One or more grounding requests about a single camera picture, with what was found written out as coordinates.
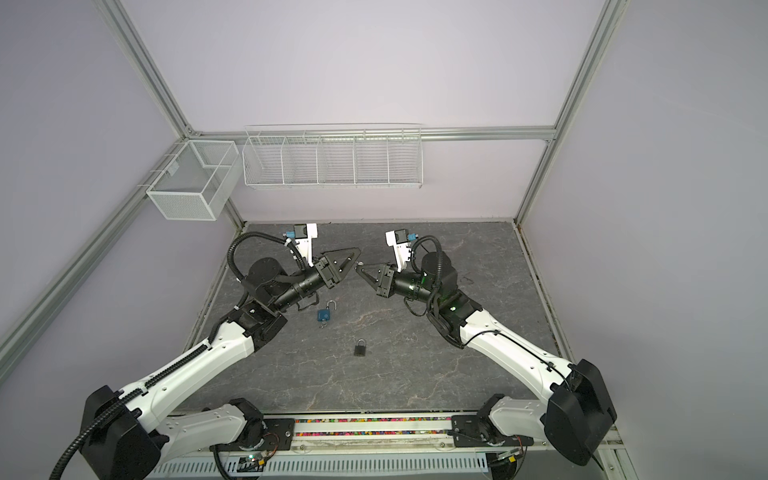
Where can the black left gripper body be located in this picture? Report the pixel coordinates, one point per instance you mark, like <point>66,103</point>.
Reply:
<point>326,272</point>

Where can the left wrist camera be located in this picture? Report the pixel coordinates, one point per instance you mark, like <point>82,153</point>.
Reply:
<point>303,235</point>

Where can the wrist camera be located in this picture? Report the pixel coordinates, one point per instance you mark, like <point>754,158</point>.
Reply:
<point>401,241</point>
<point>303,235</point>

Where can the blue padlock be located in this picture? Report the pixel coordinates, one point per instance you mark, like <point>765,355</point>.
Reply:
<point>325,314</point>

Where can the white wire shelf basket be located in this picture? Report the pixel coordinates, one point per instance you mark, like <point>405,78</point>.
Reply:
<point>337,155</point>

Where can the white slotted cable duct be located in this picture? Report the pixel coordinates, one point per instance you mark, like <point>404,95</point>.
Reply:
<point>339,466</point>

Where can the white mesh box basket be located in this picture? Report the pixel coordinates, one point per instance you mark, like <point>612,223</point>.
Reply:
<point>198,180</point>

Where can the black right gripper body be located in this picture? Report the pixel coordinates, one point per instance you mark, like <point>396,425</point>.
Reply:
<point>386,291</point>

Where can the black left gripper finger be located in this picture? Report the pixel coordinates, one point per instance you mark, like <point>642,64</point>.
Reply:
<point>344,257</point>
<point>344,269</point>

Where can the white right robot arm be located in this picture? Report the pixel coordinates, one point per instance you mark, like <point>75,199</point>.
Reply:
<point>573,410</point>

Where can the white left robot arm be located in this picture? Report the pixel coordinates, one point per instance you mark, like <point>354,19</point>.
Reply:
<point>127,433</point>

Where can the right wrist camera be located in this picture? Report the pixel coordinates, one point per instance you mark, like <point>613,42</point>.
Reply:
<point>401,241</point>

